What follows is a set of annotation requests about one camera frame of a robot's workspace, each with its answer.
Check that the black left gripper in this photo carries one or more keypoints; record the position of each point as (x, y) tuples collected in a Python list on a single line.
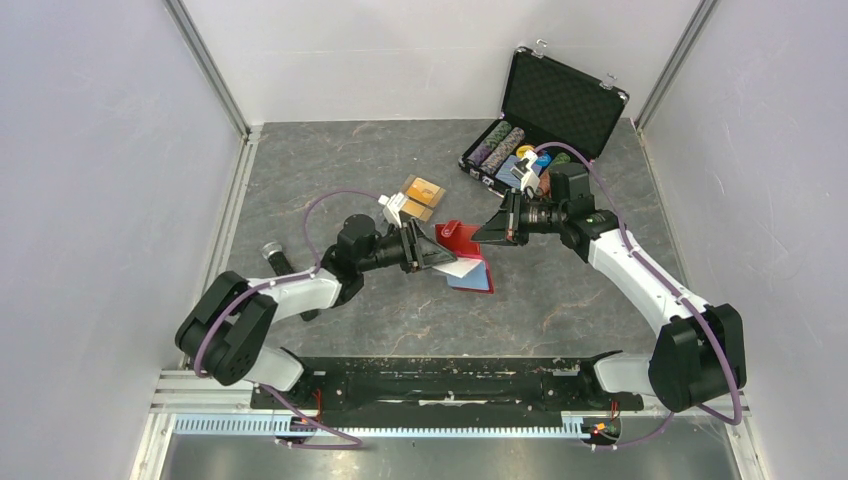
[(419, 250)]

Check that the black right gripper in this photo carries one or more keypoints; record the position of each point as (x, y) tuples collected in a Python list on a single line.
[(505, 226)]

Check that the red leather card holder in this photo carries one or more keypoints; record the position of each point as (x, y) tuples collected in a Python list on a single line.
[(470, 271)]

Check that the clear acrylic card tray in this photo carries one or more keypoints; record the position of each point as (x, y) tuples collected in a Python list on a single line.
[(402, 189)]

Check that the gold VIP card stack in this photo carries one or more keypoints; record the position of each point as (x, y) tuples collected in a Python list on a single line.
[(424, 192)]

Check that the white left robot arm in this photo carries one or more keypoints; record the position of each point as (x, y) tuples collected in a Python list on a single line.
[(224, 334)]

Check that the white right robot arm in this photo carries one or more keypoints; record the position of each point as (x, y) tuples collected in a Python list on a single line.
[(699, 350)]

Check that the gold card stack middle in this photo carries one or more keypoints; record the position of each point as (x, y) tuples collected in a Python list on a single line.
[(416, 210)]

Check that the blue playing card deck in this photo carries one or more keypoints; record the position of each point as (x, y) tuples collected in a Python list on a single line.
[(504, 173)]

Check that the yellow dealer button chip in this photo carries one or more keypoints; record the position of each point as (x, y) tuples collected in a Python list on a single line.
[(523, 150)]

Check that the black poker chip case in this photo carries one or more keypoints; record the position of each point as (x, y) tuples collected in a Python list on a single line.
[(545, 101)]

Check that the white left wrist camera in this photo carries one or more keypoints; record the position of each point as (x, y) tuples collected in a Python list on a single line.
[(392, 207)]

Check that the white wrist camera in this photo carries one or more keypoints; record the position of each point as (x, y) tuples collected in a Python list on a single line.
[(392, 207), (523, 171)]

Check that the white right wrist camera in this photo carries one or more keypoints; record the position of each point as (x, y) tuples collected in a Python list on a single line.
[(523, 171)]

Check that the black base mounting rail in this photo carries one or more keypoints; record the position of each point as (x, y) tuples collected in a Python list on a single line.
[(452, 392)]

